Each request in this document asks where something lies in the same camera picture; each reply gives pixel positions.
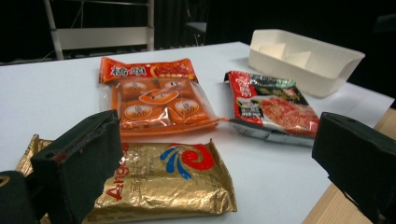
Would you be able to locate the cream paper box with dividers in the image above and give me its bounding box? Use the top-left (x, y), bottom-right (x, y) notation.
top-left (247, 28), bottom-right (366, 98)

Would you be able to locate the orange snack packet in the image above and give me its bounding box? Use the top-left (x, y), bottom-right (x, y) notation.
top-left (98, 56), bottom-right (230, 139)

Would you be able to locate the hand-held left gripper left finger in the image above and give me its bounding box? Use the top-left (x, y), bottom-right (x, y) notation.
top-left (30, 109), bottom-right (124, 224)

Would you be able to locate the dark chair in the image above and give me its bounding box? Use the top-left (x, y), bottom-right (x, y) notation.
top-left (183, 20), bottom-right (208, 47)

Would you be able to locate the white metal stand frame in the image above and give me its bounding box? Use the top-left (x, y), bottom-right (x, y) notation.
top-left (43, 0), bottom-right (155, 61)

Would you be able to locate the gold foil packet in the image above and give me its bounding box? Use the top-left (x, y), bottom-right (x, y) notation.
top-left (15, 133), bottom-right (237, 224)

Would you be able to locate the red and black snack packet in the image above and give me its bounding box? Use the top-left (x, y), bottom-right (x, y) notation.
top-left (223, 70), bottom-right (321, 147)

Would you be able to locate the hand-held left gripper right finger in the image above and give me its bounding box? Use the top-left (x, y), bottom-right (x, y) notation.
top-left (311, 111), bottom-right (396, 224)

